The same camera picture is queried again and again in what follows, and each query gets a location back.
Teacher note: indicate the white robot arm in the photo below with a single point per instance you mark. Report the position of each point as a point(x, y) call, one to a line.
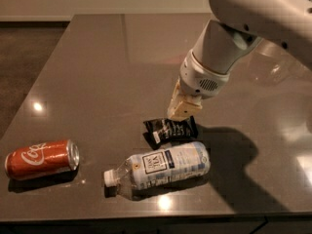
point(234, 30)

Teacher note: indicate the black rxbar chocolate wrapper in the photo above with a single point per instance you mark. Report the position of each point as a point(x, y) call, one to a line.
point(163, 129)

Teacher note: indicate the red coca-cola can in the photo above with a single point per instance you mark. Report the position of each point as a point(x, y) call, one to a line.
point(43, 159)

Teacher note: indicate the clear plastic bottle blue label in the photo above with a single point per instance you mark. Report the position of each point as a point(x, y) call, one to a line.
point(141, 173)

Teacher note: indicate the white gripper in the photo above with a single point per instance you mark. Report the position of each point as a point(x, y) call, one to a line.
point(199, 78)

